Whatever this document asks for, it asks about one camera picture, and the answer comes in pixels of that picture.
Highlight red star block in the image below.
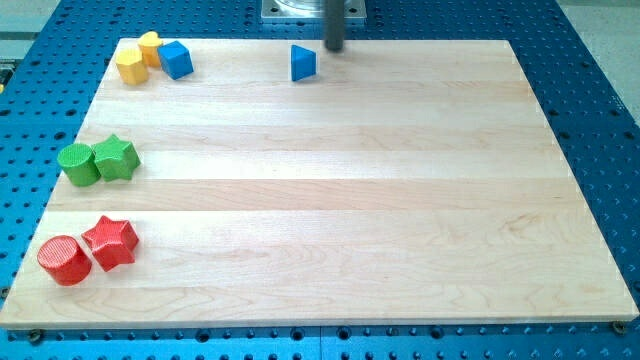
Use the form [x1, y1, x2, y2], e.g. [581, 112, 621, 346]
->
[81, 216, 139, 272]

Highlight red cylinder block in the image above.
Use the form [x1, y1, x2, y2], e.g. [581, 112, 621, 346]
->
[37, 235, 92, 286]

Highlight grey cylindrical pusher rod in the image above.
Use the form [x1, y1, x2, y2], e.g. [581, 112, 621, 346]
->
[323, 0, 345, 53]

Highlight blue cube block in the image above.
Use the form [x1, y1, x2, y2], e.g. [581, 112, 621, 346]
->
[158, 41, 194, 80]

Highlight green star block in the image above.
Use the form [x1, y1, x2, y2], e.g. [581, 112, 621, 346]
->
[92, 134, 140, 181]

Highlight blue perforated table plate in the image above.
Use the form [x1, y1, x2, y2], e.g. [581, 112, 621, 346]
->
[1, 1, 639, 359]

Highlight yellow hexagon block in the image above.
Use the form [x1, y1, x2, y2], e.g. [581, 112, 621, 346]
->
[115, 48, 149, 85]

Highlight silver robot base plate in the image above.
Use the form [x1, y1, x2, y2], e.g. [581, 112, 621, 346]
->
[259, 0, 367, 23]

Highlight green cylinder block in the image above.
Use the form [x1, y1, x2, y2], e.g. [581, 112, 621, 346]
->
[57, 143, 101, 187]

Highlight yellow heart block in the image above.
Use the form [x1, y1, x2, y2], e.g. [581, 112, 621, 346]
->
[137, 31, 164, 68]

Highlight blue triangle block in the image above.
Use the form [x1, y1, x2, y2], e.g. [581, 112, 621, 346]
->
[290, 45, 317, 82]

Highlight wooden board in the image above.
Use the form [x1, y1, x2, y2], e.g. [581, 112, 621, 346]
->
[1, 39, 638, 329]

